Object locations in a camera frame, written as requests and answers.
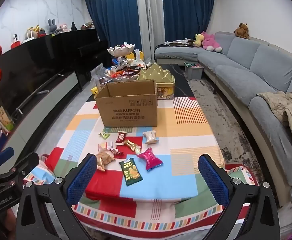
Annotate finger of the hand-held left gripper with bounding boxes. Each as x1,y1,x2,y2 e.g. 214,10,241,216
0,146,15,172
0,152,40,188

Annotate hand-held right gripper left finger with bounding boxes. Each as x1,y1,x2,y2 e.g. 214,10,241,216
16,153,98,240

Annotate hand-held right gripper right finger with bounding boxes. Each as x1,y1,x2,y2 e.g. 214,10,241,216
198,154,280,240

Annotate tan snack packet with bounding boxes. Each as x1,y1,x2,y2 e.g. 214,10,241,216
95,149,116,172

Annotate white and red snack packet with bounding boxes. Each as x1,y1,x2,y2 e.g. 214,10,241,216
98,141,116,152

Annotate red candy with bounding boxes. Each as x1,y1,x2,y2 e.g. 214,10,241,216
108,147,124,158

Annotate dark green chips packet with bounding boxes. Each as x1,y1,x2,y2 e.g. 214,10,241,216
122,158,143,187

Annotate gold snack packet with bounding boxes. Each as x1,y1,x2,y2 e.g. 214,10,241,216
122,139,143,154

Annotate pink snack packet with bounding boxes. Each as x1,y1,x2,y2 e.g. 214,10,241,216
137,148,163,172

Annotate brown cardboard box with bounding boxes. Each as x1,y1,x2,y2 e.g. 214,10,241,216
95,79,158,128

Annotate pile of wrapped snacks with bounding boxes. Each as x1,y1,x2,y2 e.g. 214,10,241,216
111,44,134,52
106,65,143,78

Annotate grey patterned rug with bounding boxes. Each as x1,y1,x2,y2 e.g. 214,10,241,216
178,72,267,185

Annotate grey television cabinet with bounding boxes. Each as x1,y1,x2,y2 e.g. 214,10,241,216
0,70,83,178

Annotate yellow bear toy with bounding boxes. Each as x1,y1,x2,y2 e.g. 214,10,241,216
90,87,101,100

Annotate clear jar with blue label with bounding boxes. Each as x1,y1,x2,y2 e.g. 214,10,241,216
97,77,112,92

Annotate beige blanket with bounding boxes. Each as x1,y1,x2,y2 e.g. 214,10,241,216
257,91,292,150

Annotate grey storage bin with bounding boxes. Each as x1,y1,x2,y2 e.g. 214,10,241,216
184,62,204,80

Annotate grey sectional sofa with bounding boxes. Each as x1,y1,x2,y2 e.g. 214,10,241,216
154,31,292,205

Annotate gold lidded cookie tin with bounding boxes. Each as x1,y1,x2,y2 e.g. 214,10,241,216
137,62,175,100

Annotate white router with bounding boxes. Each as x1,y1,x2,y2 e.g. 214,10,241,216
23,30,35,43

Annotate white plastic bag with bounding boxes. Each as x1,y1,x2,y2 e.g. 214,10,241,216
128,49,146,68

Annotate tiered white bowl stand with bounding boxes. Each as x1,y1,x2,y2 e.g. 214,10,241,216
103,42,146,82

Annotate black upright piano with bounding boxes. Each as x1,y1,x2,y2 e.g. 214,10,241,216
52,27,109,90

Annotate pink plush toy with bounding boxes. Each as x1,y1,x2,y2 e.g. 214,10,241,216
201,31,223,52

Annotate yellow plastic chair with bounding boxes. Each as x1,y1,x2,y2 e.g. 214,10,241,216
126,51,144,60

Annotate pile of clothes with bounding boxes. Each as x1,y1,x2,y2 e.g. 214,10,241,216
164,39,195,47

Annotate brown plush toy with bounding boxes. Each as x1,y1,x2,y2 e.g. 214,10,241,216
234,23,250,40

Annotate blue curtain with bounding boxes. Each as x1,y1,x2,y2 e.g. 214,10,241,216
161,0,216,45
82,0,143,52

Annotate white sheer curtain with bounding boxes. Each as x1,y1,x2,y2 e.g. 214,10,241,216
136,0,165,63

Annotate white and red camera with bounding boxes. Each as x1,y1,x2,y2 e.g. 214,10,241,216
10,33,21,49

